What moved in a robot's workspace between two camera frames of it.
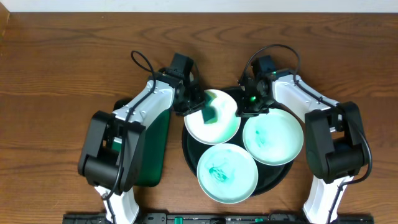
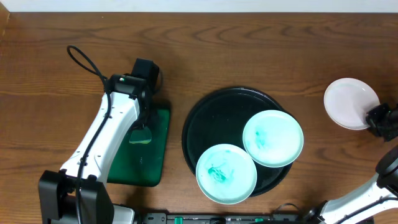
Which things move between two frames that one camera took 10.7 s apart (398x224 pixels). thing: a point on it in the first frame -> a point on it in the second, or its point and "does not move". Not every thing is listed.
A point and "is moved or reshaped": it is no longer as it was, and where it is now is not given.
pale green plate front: x=227 y=173 does not move
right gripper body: x=254 y=104 -> x=383 y=121
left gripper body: x=193 y=104 -> x=144 y=117
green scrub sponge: x=209 y=112 is moved or reshaped
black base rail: x=217 y=218 does not move
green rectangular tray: x=153 y=157 does not move
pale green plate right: x=275 y=138 does not move
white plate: x=216 y=122 -> x=347 y=101
